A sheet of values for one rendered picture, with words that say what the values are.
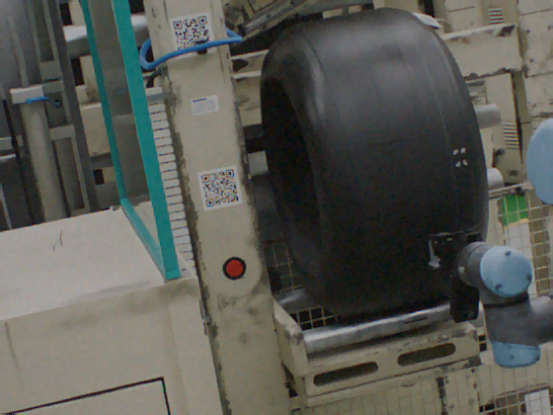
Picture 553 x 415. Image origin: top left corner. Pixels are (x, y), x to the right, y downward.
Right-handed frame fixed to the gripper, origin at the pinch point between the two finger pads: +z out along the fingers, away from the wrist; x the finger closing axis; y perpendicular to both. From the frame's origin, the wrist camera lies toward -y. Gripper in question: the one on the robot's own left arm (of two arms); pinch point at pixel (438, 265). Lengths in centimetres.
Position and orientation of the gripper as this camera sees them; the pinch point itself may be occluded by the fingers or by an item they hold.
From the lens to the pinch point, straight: 224.1
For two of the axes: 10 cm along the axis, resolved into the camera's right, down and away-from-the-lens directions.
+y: -2.0, -9.8, -1.0
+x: -9.6, 2.1, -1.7
